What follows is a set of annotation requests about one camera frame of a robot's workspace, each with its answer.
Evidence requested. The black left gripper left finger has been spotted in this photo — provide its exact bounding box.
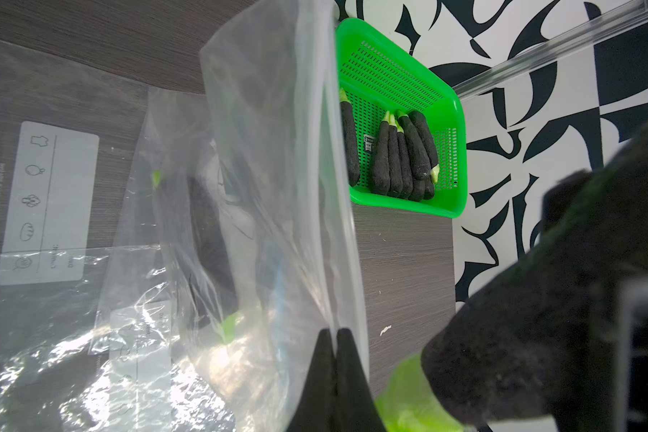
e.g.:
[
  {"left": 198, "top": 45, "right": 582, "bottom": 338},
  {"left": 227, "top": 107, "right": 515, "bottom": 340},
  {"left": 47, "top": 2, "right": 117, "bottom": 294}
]
[{"left": 286, "top": 329, "right": 336, "bottom": 432}]

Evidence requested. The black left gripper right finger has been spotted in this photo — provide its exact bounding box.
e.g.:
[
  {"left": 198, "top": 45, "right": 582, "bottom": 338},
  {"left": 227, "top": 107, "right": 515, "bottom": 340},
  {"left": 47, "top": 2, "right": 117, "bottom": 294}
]
[{"left": 334, "top": 329, "right": 385, "bottom": 432}]

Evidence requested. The lifted clear zip-top bag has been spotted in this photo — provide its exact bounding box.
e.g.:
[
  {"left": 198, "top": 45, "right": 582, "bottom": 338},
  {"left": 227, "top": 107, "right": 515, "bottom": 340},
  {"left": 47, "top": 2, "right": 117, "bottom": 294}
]
[{"left": 94, "top": 0, "right": 371, "bottom": 432}]

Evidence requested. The near clear zip-top bag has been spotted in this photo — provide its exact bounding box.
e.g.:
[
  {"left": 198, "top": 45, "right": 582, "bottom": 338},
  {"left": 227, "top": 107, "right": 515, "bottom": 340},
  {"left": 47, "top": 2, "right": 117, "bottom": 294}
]
[{"left": 0, "top": 245, "right": 235, "bottom": 431}]

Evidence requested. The far clear zip-top bag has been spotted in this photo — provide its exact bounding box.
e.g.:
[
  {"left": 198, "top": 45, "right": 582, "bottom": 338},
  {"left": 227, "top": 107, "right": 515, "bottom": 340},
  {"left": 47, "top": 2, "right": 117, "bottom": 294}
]
[{"left": 0, "top": 31, "right": 206, "bottom": 287}]

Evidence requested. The green plastic basket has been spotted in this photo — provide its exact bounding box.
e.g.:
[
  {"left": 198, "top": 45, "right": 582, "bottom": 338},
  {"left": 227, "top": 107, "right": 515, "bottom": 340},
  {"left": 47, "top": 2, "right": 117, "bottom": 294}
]
[{"left": 335, "top": 18, "right": 467, "bottom": 219}]

